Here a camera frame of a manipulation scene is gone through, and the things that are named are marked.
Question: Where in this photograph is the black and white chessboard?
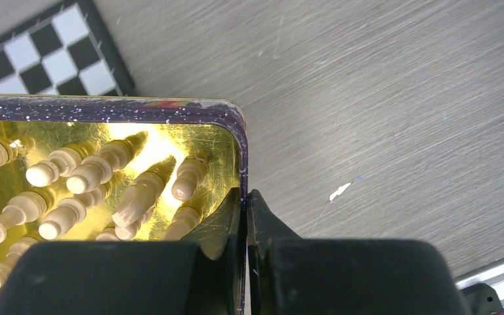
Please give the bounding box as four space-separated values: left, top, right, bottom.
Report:
0 1 135 96

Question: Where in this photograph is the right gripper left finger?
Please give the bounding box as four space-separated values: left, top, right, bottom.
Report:
0 188 242 314

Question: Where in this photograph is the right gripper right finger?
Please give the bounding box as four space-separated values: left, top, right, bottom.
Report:
246 190 470 314

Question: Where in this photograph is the gold tin box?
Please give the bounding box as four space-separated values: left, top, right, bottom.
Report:
0 94 248 313

